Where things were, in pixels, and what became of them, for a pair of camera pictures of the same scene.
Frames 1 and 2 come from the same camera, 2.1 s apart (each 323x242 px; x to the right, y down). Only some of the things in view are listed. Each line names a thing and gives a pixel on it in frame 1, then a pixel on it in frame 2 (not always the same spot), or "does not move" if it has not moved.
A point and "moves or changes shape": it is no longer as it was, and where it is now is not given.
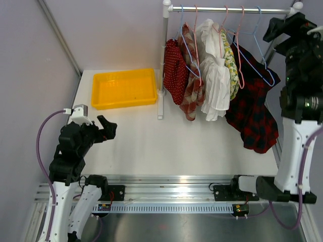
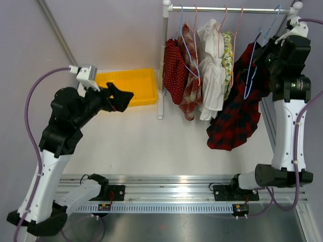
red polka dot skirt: (176, 77) does not move
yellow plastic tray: (122, 88) does not move
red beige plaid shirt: (192, 98) does not move
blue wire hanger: (254, 34) to (255, 42)
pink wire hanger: (236, 33) to (234, 34)
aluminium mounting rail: (156, 188) does not move
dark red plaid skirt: (248, 111) moves or changes shape
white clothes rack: (167, 7) does not move
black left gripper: (109, 128) to (120, 102)
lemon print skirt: (233, 72) moves or changes shape
